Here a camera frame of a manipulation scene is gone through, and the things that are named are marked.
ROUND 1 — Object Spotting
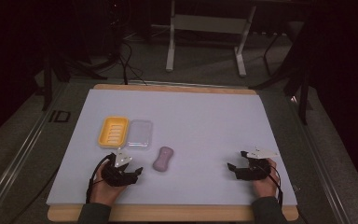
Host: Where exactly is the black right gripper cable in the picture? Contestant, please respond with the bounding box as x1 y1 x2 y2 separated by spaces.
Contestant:
259 163 284 209

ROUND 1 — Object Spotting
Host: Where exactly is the person's left hand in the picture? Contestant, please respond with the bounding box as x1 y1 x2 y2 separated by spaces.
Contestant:
89 169 129 207

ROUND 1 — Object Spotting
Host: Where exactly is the black floor cable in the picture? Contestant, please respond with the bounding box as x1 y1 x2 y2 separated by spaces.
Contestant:
117 36 148 87

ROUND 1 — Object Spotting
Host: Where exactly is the person's right hand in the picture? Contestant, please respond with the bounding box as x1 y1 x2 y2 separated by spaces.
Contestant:
251 158 280 199

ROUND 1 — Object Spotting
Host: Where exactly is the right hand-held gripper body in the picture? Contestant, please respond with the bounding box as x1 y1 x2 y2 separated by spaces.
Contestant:
235 147 280 181

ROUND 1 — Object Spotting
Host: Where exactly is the clear plastic lid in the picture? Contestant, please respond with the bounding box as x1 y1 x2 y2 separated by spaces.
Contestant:
126 119 154 148

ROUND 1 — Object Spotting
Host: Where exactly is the pink soap bar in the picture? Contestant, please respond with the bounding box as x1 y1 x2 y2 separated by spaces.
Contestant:
152 146 174 173

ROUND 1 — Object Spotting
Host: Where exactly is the white metal stand frame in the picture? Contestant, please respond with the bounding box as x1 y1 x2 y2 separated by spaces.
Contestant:
165 0 257 77

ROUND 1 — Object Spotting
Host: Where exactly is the black tripod stand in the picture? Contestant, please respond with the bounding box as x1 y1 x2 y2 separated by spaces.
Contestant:
249 18 316 126
34 36 122 112

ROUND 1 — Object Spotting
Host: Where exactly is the metal floor rail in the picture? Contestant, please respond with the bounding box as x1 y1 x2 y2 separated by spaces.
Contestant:
0 83 69 218
287 92 352 224

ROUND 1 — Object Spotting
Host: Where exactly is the white table mat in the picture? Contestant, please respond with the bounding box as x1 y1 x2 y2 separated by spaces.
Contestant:
46 89 298 207

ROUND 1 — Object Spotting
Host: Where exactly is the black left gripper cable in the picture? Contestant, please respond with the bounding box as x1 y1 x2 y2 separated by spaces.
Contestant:
85 154 113 204

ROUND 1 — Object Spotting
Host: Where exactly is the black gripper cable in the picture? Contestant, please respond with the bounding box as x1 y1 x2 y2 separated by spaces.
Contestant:
259 163 284 209
85 154 113 204

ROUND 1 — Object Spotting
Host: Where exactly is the wooden table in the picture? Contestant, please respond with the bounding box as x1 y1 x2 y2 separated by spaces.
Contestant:
47 83 300 223

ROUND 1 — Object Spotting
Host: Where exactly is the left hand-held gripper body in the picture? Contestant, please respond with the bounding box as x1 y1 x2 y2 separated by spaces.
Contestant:
101 148 139 188

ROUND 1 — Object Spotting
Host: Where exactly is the yellow soap dish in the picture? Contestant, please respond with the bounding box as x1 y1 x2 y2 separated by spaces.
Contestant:
97 116 130 149

